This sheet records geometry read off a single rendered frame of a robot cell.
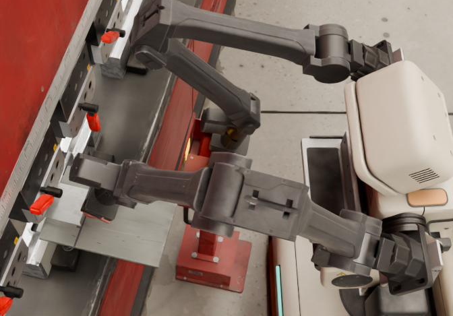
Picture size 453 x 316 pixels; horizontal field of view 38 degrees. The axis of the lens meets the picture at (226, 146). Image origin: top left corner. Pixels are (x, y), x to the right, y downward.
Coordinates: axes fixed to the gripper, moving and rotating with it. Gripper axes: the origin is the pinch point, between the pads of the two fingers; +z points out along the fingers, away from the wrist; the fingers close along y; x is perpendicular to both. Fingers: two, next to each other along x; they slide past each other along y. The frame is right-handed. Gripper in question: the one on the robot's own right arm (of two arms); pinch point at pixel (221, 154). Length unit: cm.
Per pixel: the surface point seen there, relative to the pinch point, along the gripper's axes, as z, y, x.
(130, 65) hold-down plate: -10.5, 31.0, -11.8
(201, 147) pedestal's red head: -0.9, 5.8, 0.4
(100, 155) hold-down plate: -10.6, 31.3, 16.1
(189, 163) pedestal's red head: -3.3, 8.6, 7.3
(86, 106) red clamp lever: -37, 37, 19
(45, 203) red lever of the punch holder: -42, 38, 43
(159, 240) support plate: -24.8, 13.7, 38.0
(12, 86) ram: -64, 47, 35
